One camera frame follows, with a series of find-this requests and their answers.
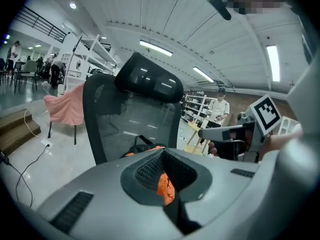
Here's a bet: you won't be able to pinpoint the tall white shelf rack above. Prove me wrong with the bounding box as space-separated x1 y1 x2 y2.
62 33 119 93

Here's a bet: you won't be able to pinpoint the person's white shirt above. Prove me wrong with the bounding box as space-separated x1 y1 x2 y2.
286 8 320 140

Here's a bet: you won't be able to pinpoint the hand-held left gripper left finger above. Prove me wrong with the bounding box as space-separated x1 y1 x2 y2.
37 148 185 240

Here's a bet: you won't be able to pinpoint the black mesh office chair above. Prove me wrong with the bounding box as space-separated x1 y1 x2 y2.
82 51 185 165

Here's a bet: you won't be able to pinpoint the chair with pink cloth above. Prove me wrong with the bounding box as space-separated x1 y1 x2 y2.
43 82 86 146

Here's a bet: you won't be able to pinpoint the black and orange bag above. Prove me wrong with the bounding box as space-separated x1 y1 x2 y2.
119 134 202 235

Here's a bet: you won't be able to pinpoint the person's right forearm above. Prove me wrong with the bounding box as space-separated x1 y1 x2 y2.
258 130 304 161

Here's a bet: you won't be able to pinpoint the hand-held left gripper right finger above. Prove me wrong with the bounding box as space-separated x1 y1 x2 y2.
164 133 316 240

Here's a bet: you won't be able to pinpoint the yellow cable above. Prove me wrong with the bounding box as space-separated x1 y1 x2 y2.
23 108 49 139

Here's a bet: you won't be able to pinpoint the black head-mounted camera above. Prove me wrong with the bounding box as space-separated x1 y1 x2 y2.
206 0 233 22

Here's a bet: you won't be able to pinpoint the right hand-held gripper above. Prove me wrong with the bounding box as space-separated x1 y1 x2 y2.
198 93 283 163

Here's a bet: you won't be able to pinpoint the light wooden stool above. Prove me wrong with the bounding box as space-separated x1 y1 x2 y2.
183 120 211 156

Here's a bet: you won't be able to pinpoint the wooden steps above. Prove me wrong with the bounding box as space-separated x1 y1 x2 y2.
0 108 42 157

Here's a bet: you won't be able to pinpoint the black metal railing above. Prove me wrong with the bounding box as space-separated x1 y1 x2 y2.
14 5 68 44

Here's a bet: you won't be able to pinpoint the green padded chair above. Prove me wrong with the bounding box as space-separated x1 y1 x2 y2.
14 59 38 94

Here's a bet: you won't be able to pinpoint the long ceiling light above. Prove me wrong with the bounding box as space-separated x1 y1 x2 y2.
265 44 281 83
139 39 174 58
192 66 215 83

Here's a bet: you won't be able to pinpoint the white floor power socket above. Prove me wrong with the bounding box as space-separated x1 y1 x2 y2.
40 138 54 149

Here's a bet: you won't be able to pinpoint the black cable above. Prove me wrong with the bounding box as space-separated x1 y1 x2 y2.
0 143 51 208

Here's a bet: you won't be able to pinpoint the white plastic crate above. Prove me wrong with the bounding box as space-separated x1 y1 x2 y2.
276 115 301 136

